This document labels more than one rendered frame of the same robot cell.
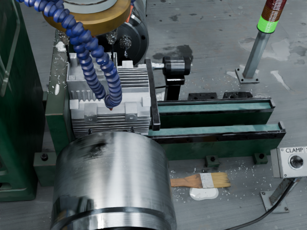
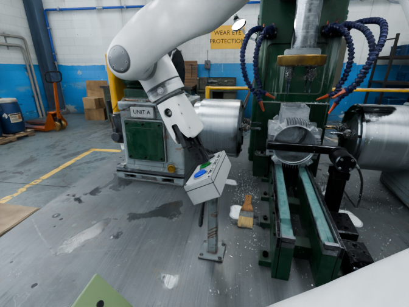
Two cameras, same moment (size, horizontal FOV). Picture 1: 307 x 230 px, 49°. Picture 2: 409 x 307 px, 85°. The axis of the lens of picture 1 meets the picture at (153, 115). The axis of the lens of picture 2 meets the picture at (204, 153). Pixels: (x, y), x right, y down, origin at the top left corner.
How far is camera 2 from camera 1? 115 cm
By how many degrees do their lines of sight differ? 88
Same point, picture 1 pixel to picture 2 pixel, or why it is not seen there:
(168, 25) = not seen: outside the picture
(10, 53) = (294, 92)
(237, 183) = (239, 232)
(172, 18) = not seen: outside the picture
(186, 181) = (247, 204)
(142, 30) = (361, 130)
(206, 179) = (247, 214)
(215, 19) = not seen: outside the picture
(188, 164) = (265, 211)
